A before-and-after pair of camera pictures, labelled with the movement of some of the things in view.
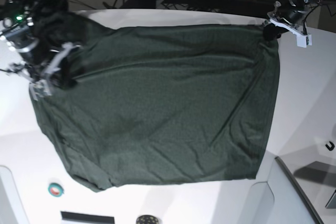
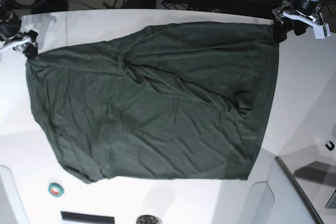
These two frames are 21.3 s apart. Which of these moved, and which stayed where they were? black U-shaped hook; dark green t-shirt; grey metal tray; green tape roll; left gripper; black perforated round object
Moved: dark green t-shirt; left gripper
Stayed: green tape roll; black U-shaped hook; black perforated round object; grey metal tray
